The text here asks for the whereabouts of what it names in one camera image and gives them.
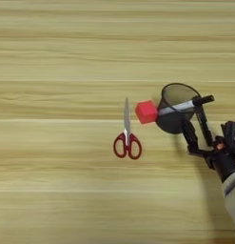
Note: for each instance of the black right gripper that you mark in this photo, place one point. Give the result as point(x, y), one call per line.
point(225, 162)

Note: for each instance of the black pen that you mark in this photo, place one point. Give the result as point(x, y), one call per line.
point(204, 125)

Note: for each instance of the white marker with black cap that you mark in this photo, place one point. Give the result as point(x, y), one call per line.
point(177, 107)

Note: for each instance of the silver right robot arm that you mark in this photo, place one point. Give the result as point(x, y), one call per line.
point(232, 197)

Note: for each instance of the black mesh pen cup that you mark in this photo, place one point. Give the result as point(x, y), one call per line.
point(169, 125)

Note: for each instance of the red cube block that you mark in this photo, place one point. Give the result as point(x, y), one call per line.
point(146, 111)

